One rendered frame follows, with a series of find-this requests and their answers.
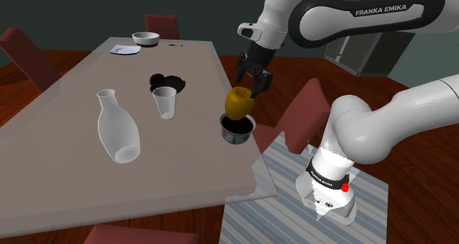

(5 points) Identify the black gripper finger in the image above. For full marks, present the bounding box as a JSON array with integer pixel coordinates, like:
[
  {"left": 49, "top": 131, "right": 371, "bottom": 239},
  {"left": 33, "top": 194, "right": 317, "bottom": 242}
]
[
  {"left": 235, "top": 61, "right": 249, "bottom": 85},
  {"left": 250, "top": 72, "right": 274, "bottom": 99}
]

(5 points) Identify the yellow apple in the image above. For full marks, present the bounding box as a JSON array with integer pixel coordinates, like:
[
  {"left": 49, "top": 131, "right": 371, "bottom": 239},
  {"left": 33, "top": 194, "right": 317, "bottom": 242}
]
[{"left": 224, "top": 86, "right": 256, "bottom": 121}]

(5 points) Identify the red chair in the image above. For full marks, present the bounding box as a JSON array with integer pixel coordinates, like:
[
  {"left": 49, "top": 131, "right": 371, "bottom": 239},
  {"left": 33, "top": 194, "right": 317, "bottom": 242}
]
[
  {"left": 82, "top": 223, "right": 201, "bottom": 244},
  {"left": 144, "top": 14, "right": 180, "bottom": 40},
  {"left": 252, "top": 78, "right": 332, "bottom": 155},
  {"left": 0, "top": 26, "right": 63, "bottom": 93}
]

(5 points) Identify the patterned metal bowl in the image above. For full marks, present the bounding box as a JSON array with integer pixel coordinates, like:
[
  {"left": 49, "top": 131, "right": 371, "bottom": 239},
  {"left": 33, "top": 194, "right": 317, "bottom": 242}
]
[{"left": 219, "top": 112, "right": 257, "bottom": 146}]

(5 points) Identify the black lumpy object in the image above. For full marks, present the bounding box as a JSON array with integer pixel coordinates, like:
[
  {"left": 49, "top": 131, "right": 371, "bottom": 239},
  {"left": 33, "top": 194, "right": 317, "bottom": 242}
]
[{"left": 149, "top": 73, "right": 187, "bottom": 94}]

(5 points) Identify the white plastic cup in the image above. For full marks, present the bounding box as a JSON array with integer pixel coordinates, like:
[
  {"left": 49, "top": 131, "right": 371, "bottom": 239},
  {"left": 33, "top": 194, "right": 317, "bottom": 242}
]
[{"left": 152, "top": 86, "right": 178, "bottom": 121}]

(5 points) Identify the grey refrigerator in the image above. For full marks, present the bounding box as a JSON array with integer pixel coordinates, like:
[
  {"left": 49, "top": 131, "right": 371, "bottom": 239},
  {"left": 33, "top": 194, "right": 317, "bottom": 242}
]
[{"left": 324, "top": 0, "right": 417, "bottom": 78}]

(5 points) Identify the white bowl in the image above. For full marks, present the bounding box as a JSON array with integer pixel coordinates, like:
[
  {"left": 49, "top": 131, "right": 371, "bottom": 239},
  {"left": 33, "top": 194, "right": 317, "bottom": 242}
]
[{"left": 132, "top": 32, "right": 161, "bottom": 48}]

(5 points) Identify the white plate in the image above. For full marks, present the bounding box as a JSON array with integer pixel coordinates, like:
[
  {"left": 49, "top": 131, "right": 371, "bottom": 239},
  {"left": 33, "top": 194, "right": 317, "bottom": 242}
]
[{"left": 109, "top": 45, "right": 142, "bottom": 56}]

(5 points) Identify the striped grey robot stand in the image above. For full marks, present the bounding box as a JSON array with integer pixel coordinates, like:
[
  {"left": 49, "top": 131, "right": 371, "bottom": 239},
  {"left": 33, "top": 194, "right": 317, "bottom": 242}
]
[{"left": 219, "top": 130, "right": 390, "bottom": 244}]

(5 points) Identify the white vase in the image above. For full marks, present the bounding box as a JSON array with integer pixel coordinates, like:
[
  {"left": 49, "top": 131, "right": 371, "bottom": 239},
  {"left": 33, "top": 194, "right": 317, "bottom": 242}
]
[{"left": 96, "top": 88, "right": 141, "bottom": 164}]

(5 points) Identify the grey dining table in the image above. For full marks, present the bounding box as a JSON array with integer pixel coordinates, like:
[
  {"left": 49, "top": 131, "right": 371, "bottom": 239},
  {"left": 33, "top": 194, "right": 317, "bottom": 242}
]
[{"left": 0, "top": 36, "right": 279, "bottom": 239}]

